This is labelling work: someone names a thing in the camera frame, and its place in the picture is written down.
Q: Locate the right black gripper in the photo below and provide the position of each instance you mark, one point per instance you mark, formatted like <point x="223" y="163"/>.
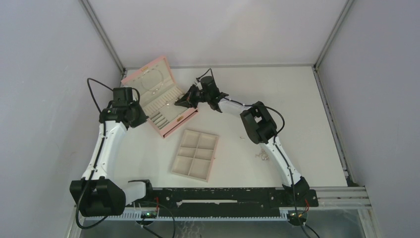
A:
<point x="188" y="99"/>

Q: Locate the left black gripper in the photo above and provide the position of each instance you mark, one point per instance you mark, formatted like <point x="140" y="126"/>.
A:
<point x="142" y="117"/>

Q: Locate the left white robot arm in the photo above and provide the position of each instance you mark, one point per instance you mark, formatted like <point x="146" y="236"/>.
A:
<point x="96" y="194"/>

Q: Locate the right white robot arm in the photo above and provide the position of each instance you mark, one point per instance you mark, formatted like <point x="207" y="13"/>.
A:
<point x="262" y="125"/>

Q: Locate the pink jewelry box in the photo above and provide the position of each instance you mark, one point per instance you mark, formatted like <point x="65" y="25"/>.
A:
<point x="158" y="93"/>

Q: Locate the beige six-compartment tray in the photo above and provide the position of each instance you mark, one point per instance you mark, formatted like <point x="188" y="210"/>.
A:
<point x="195" y="155"/>

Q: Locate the black mounting base plate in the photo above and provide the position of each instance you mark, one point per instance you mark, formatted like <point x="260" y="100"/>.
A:
<point x="223" y="201"/>

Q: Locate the white slotted cable duct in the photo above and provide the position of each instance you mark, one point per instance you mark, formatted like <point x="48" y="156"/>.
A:
<point x="149" y="215"/>

